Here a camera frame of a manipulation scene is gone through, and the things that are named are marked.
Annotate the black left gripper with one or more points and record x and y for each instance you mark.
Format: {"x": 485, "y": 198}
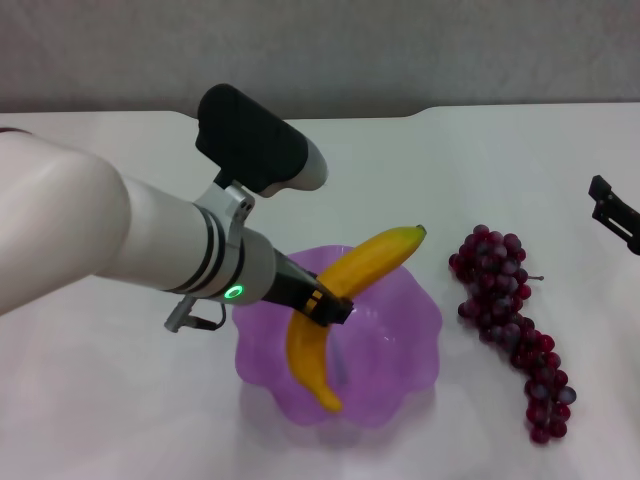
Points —
{"x": 290, "y": 285}

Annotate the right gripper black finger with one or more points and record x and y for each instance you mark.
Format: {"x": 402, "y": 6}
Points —
{"x": 622, "y": 227}
{"x": 612, "y": 200}

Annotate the yellow banana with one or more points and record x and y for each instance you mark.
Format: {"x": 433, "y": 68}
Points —
{"x": 360, "y": 260}

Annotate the dark red grape bunch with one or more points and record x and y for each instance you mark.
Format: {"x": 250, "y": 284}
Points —
{"x": 492, "y": 285}

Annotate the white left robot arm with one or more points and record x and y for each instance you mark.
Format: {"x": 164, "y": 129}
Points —
{"x": 75, "y": 215}

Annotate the purple translucent wavy bowl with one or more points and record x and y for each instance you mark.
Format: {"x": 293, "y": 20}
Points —
{"x": 400, "y": 360}

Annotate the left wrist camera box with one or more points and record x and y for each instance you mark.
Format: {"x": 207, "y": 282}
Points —
{"x": 250, "y": 135}

